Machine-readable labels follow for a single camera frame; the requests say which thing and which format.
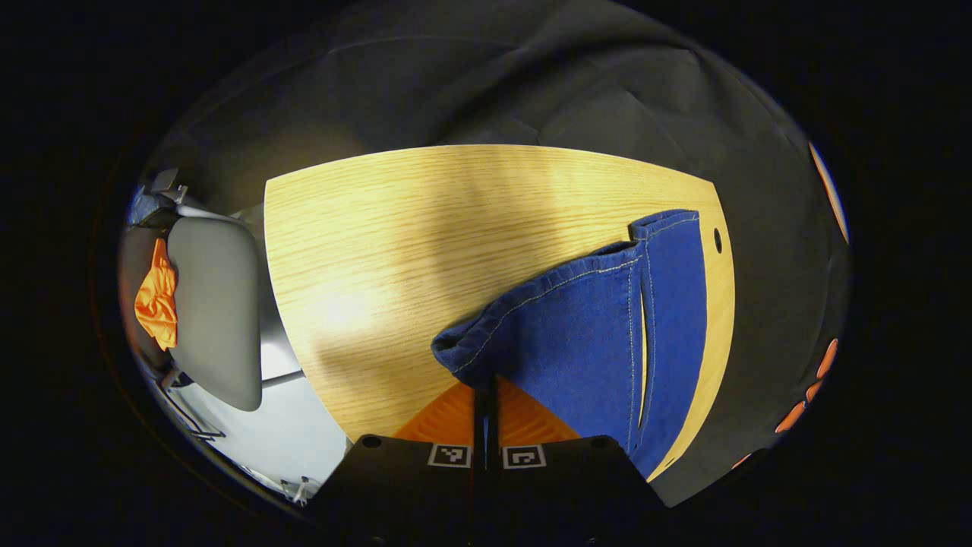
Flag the blue denim jeans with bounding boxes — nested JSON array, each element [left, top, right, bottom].
[[431, 209, 708, 481]]

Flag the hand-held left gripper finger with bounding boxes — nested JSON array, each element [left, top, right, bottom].
[[308, 382, 487, 547], [487, 376, 671, 547]]

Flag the orange cloth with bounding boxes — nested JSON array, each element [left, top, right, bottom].
[[134, 239, 180, 352]]

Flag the grey office chair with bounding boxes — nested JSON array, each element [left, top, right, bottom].
[[121, 169, 305, 443]]

